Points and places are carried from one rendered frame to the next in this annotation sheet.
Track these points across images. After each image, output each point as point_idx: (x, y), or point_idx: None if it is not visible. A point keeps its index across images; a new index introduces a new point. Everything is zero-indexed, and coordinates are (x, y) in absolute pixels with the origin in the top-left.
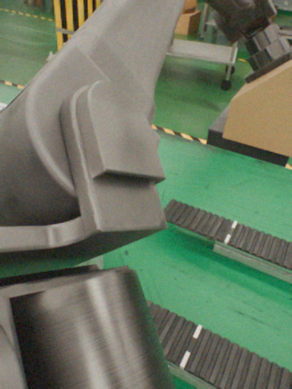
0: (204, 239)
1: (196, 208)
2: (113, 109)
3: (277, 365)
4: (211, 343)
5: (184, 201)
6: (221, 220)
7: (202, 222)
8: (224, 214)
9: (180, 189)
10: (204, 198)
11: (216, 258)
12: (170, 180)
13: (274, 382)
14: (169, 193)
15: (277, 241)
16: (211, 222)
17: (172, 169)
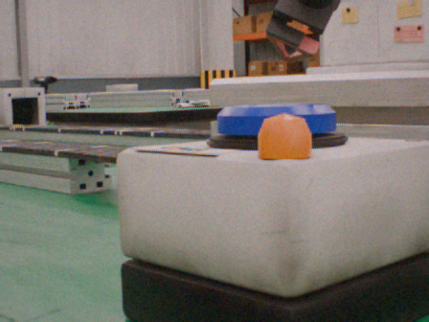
0: (107, 193)
1: (101, 155)
2: None
3: (164, 132)
4: (211, 133)
5: (75, 214)
6: (79, 150)
7: (116, 150)
8: (18, 204)
9: (52, 224)
10: (17, 215)
11: (116, 186)
12: (52, 234)
13: (176, 131)
14: (91, 221)
15: (31, 147)
16: (101, 149)
17: (6, 247)
